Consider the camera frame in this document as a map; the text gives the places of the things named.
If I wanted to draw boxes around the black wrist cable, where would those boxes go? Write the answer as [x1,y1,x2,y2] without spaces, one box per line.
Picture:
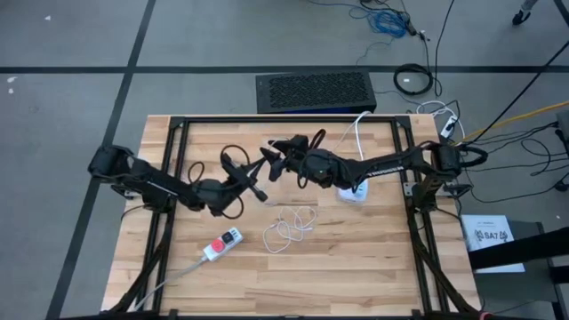
[296,128,328,190]
[186,144,252,220]

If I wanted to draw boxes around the thick black cable loop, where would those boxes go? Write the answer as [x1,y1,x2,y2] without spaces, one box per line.
[444,144,489,171]

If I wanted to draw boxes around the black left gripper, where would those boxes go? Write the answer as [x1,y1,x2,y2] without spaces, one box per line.
[212,152,273,215]

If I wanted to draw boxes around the square white USB power hub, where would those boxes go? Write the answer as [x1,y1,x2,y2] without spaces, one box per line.
[336,110,373,205]

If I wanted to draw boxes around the blue cable bundle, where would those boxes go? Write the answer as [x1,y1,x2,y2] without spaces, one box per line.
[308,0,409,66]

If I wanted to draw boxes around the dark grey side stand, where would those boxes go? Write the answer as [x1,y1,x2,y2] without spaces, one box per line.
[470,220,569,320]

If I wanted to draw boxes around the thin black floor cable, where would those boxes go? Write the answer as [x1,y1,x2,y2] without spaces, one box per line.
[433,0,457,98]

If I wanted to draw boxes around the black perforated computer case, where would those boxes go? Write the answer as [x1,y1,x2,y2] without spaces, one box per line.
[255,70,378,116]

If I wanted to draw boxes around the yellow cable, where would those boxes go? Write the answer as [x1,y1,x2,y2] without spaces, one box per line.
[444,100,569,151]

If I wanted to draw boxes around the coiled black cable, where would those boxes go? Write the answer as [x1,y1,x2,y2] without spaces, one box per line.
[393,62,435,97]

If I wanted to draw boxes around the long white power strip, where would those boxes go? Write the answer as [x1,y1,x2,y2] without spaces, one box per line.
[132,226,244,311]

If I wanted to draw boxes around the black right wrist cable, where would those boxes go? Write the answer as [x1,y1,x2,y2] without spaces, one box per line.
[296,128,328,190]

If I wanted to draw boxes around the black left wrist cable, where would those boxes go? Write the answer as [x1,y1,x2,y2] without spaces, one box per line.
[186,144,252,220]

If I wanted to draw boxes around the white braided USB cable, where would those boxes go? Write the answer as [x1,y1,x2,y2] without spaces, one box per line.
[265,110,373,152]

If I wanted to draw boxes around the white printed paper sheet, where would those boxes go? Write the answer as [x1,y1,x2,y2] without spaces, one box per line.
[461,214,526,275]

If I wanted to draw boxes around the small white power strip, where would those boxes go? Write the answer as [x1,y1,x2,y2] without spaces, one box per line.
[439,114,460,140]

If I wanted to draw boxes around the white looped floor cable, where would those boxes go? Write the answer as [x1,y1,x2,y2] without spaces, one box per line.
[415,100,467,142]

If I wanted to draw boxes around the thin black taut cable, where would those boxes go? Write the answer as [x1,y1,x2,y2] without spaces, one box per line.
[469,39,569,146]

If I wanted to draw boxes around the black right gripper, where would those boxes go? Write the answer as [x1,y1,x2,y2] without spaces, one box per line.
[260,134,313,181]

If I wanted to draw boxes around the black bar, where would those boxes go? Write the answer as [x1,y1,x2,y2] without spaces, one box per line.
[469,225,569,271]

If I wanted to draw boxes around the smooth white USB cable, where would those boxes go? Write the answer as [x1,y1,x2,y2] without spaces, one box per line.
[261,204,317,254]

